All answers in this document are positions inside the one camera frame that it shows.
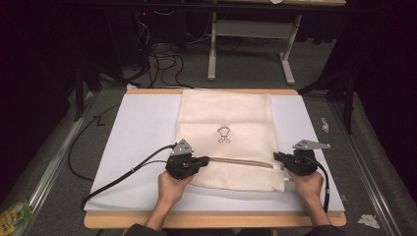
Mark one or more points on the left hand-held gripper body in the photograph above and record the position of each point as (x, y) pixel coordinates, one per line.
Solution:
(182, 165)

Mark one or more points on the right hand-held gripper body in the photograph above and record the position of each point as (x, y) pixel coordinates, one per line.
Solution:
(301, 162)

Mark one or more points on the white mesh laundry bag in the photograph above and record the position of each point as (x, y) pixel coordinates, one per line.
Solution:
(229, 111)

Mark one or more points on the person's right hand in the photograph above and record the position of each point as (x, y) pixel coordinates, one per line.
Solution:
(308, 187)

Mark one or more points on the person's left hand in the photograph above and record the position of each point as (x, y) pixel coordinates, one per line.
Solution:
(172, 190)

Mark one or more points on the small white plastic scrap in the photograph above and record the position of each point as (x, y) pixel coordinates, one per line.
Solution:
(325, 125)

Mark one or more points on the white sheet table cover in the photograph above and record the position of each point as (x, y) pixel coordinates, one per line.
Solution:
(144, 124)

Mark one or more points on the wooden table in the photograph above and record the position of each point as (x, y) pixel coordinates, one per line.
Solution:
(203, 220)

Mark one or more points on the black stand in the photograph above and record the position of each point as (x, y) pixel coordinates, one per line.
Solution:
(80, 85)
(347, 98)

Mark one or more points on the crumpled white tissue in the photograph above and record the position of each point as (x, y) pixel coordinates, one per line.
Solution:
(369, 221)

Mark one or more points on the green snack packet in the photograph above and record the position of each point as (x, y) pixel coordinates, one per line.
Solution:
(13, 218)

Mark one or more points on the aluminium floor rail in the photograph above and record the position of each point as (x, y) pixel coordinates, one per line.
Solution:
(364, 170)
(52, 164)

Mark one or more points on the white metal desk frame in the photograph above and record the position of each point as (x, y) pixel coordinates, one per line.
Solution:
(252, 28)

